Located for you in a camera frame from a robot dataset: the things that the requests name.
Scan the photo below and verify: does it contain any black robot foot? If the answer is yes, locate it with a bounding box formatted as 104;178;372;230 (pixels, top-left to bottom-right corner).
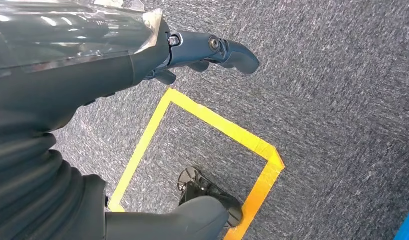
177;166;244;229

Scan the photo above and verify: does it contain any yellow floor tape square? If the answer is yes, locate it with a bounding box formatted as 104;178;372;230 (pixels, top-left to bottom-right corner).
108;87;286;240

